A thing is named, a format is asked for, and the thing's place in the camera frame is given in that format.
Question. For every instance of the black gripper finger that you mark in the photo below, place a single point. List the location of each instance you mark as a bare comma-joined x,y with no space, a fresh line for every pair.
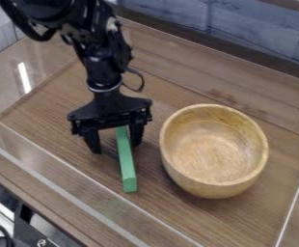
136,130
92,140

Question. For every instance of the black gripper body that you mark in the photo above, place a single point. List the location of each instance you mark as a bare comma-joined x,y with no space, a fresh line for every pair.
109,110

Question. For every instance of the green rectangular stick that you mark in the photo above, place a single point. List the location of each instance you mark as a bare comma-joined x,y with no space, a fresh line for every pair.
128,174

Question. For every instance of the round wooden bowl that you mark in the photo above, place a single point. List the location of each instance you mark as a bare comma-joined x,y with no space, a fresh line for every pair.
214,150

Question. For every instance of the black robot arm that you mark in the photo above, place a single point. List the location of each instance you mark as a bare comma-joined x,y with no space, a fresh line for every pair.
88,26

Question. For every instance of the clear acrylic tray wall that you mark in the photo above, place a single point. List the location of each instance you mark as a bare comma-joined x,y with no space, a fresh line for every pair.
104,218

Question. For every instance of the black table frame bracket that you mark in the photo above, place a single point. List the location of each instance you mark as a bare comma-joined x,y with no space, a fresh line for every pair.
25,235

